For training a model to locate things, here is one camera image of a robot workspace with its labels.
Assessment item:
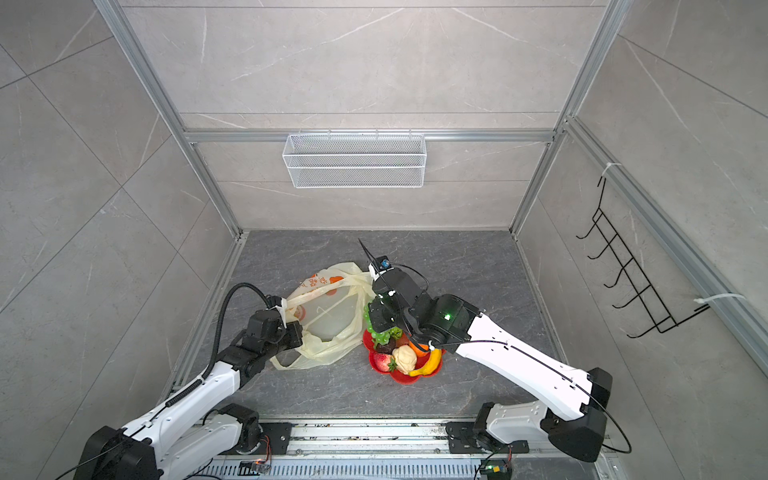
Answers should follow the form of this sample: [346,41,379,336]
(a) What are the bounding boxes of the fake strawberry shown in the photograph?
[372,353,397,373]

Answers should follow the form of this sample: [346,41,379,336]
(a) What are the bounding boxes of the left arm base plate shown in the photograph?
[234,422,293,455]

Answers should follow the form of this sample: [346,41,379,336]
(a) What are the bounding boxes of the beige fake potato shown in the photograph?
[392,345,418,375]

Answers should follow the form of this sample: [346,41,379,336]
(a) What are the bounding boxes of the translucent yellowish plastic bag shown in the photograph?
[271,262,374,371]

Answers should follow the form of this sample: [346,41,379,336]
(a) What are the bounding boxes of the aluminium rail at front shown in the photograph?
[116,418,619,462]

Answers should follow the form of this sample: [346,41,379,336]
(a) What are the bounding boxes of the green fake grapes bunch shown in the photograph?
[364,306,403,347]

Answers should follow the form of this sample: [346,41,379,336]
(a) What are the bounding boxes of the white wire mesh basket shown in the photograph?
[282,133,428,189]

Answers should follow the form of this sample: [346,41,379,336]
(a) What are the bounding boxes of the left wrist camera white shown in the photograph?
[265,295,287,321]

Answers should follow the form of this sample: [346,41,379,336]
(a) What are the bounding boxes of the dark brown fake fruit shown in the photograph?
[374,338,397,355]

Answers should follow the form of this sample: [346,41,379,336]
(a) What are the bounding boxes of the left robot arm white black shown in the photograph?
[74,307,302,479]

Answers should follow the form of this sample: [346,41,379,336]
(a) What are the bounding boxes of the red flower-shaped plate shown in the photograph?
[362,331,442,385]

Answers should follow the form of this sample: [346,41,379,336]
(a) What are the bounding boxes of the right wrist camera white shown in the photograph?
[368,255,392,280]

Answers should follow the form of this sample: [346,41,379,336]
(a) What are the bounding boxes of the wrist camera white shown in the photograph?
[265,295,287,321]
[368,255,392,280]

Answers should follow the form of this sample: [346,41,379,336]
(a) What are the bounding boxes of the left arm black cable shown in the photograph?
[200,282,271,380]

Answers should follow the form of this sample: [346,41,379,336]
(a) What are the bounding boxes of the black wire hook rack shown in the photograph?
[576,177,711,339]

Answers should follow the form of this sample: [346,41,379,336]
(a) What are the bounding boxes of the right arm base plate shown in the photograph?
[445,422,530,454]

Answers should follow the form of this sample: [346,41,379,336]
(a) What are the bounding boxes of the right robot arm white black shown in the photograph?
[368,257,613,462]

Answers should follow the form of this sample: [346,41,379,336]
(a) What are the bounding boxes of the yellow fake banana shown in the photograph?
[408,349,443,377]

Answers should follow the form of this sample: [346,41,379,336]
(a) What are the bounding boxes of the orange fake fruit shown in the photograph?
[409,341,431,358]

